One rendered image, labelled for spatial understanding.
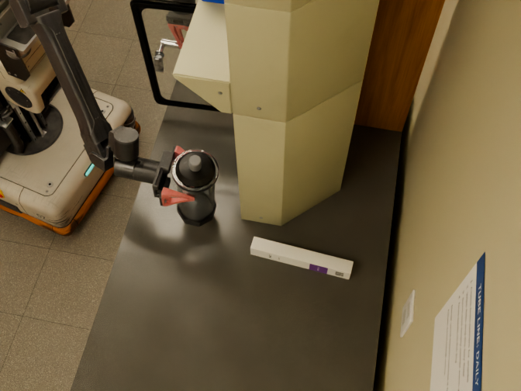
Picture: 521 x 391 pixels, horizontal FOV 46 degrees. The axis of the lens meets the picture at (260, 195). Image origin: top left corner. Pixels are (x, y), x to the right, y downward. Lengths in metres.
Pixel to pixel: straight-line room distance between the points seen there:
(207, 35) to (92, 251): 1.65
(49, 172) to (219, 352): 1.36
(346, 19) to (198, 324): 0.83
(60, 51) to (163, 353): 0.75
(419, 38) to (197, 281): 0.81
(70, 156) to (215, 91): 1.53
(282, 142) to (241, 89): 0.18
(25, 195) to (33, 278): 0.37
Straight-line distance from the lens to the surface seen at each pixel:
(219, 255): 1.64
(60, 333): 2.67
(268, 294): 1.59
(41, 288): 2.77
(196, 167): 1.41
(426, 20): 1.54
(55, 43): 1.50
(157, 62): 1.67
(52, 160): 2.70
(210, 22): 1.31
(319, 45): 1.15
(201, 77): 1.21
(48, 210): 2.61
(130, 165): 1.50
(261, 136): 1.32
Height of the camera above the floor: 2.44
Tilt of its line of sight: 61 degrees down
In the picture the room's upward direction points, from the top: 1 degrees counter-clockwise
